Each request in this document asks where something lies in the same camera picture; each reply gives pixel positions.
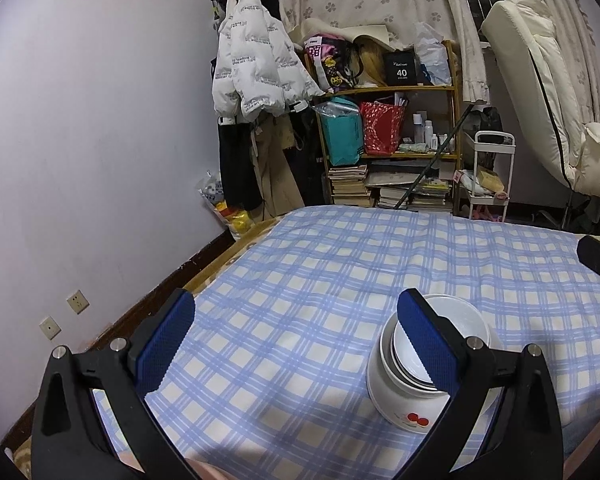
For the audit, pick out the dark green pole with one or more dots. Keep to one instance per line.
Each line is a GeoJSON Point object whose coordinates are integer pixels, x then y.
{"type": "Point", "coordinates": [406, 197]}

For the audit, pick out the stack of books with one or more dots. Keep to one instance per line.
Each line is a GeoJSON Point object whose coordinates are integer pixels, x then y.
{"type": "Point", "coordinates": [348, 185]}

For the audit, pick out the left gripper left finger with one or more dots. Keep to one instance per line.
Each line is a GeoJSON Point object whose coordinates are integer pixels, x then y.
{"type": "Point", "coordinates": [69, 439]}

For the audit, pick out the upper wall socket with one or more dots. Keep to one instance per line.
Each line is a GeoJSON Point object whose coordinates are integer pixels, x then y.
{"type": "Point", "coordinates": [78, 302]}

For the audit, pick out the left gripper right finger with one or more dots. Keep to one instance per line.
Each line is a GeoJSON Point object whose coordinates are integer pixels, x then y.
{"type": "Point", "coordinates": [524, 439]}

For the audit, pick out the white puffer jacket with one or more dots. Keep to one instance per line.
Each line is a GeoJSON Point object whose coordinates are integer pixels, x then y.
{"type": "Point", "coordinates": [257, 67]}

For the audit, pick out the blue plaid tablecloth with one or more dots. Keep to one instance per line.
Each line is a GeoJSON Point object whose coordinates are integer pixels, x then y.
{"type": "Point", "coordinates": [270, 382]}

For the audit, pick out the lower wall socket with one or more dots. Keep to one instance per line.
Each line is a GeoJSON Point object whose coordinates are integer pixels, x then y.
{"type": "Point", "coordinates": [50, 328]}

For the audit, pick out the white utility cart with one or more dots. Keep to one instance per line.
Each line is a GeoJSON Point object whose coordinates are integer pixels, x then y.
{"type": "Point", "coordinates": [489, 176]}

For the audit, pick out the red gift bag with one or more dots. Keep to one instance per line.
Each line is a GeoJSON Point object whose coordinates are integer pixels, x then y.
{"type": "Point", "coordinates": [382, 127]}

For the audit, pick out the beige coat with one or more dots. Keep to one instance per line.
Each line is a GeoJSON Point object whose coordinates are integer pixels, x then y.
{"type": "Point", "coordinates": [278, 187]}

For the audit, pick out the wooden shelf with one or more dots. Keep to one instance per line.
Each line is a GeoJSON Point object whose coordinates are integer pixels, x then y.
{"type": "Point", "coordinates": [431, 109]}

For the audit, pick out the wall socket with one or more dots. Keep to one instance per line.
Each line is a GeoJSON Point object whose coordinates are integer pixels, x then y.
{"type": "Point", "coordinates": [78, 302]}
{"type": "Point", "coordinates": [50, 328]}

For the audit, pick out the teal bag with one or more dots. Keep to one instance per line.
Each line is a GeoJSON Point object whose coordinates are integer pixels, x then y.
{"type": "Point", "coordinates": [342, 128]}

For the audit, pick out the large white bowl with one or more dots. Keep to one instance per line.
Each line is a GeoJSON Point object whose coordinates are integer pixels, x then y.
{"type": "Point", "coordinates": [461, 313]}

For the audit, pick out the cream recliner chair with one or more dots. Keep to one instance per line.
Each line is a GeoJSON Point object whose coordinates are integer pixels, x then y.
{"type": "Point", "coordinates": [524, 40]}

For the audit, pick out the black box with 40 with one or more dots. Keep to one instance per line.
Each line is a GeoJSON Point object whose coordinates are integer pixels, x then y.
{"type": "Point", "coordinates": [400, 67]}

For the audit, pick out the yellow toy bag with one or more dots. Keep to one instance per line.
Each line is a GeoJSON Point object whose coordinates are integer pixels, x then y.
{"type": "Point", "coordinates": [235, 219]}

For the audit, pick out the cherry plate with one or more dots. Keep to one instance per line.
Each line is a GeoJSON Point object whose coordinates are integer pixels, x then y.
{"type": "Point", "coordinates": [404, 406]}

